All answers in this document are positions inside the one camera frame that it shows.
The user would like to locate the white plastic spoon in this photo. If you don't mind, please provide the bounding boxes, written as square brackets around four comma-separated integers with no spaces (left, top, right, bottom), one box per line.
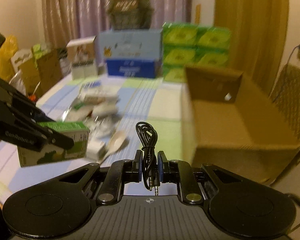
[100,131,127,164]

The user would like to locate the white parrot ointment box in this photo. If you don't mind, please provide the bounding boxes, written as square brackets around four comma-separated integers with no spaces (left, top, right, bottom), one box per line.
[86,140,106,161]

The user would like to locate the black audio cable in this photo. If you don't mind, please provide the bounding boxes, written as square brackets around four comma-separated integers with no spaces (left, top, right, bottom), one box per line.
[135,121,161,196]

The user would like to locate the green white medicine box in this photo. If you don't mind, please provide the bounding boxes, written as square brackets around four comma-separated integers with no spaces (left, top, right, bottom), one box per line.
[17,121,90,167]

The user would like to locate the silver green leaf pouch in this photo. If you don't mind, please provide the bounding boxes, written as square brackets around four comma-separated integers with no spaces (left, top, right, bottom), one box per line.
[61,102,94,122]

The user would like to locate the white Mecobalamin tablet box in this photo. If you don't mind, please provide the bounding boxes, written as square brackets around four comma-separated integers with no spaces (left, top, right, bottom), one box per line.
[79,90,119,105]

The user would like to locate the bagged metal hook rack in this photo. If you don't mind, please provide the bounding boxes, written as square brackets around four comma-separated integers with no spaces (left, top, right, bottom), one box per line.
[84,116,115,140]

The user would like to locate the white wall plug adapter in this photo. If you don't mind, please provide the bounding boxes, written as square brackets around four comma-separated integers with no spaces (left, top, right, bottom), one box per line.
[91,103,118,117]

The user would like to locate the blue floss pick box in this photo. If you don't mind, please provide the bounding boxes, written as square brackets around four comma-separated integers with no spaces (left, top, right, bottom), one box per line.
[79,80,102,93]

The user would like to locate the yellow plastic bag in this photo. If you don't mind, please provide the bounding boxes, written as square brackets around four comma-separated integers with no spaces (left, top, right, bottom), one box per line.
[0,35,19,82]

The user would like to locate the brown cardboard boxes stack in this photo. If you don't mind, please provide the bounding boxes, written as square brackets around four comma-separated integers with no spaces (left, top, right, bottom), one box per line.
[9,44,63,101]

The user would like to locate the large open cardboard box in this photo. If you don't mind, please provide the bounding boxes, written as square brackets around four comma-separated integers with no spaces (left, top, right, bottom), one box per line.
[181,67,300,185]

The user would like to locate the purple curtain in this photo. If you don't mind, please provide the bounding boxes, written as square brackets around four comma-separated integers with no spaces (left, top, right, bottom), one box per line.
[42,0,191,48]

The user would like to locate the white humidifier product box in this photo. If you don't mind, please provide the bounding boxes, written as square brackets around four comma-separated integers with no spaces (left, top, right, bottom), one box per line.
[66,36,98,80]

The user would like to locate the dark blue milk carton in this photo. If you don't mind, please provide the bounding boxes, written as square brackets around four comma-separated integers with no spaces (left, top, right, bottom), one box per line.
[106,59,161,79]

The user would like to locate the light blue milk carton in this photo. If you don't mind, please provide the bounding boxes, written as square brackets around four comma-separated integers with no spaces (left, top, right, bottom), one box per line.
[98,29,162,61]

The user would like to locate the green tissue pack stack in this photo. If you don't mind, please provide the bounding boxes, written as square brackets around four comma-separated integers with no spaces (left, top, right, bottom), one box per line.
[162,22,231,82]

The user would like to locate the black food container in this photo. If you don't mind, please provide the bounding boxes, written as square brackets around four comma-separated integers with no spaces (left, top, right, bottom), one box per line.
[107,0,153,30]

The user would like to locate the quilted beige chair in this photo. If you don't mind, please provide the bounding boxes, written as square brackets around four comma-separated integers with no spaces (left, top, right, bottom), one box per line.
[270,64,300,141]

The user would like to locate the black charger cable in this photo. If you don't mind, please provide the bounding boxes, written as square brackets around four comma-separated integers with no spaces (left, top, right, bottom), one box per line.
[284,45,300,68]

